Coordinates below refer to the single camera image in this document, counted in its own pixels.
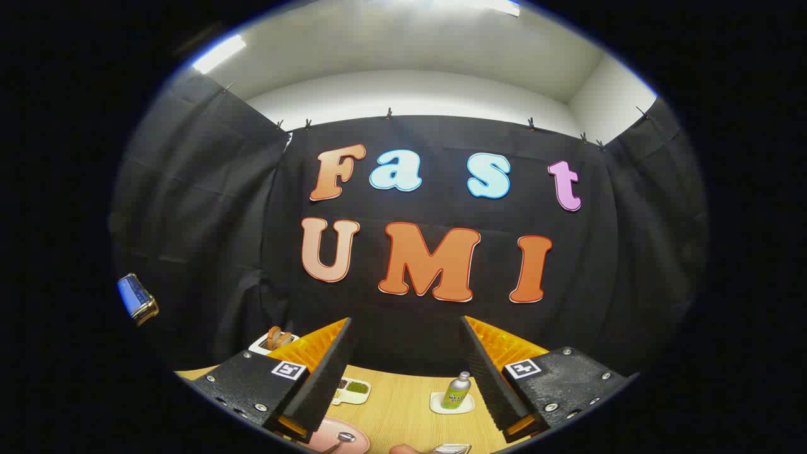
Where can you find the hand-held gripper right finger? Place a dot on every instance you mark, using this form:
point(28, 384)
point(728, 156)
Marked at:
point(498, 391)

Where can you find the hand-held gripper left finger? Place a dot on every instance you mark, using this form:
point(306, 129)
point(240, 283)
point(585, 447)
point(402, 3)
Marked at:
point(321, 384)

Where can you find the large metal spoon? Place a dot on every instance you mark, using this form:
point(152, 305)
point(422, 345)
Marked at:
point(345, 436)

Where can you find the pile of green beans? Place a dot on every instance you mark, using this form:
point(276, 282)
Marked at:
point(357, 387)

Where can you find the white divided dish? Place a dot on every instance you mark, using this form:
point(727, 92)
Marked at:
point(359, 398)

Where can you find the pink plate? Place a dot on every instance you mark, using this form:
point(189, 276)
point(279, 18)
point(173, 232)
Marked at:
point(334, 424)

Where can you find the green drink bottle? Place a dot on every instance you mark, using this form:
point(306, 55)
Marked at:
point(455, 394)

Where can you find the brown bread slice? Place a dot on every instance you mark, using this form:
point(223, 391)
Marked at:
point(285, 339)
point(272, 337)

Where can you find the white square coaster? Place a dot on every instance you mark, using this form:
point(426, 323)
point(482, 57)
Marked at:
point(438, 405)

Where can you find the white toaster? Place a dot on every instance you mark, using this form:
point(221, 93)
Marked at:
point(260, 346)

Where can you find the blue and gold object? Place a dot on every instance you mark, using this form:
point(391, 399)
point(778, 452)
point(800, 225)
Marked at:
point(131, 295)

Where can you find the row of small cloth clips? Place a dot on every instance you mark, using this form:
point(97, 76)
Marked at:
point(389, 114)

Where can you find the long ceiling light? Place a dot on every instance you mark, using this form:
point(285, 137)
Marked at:
point(498, 6)
point(219, 54)

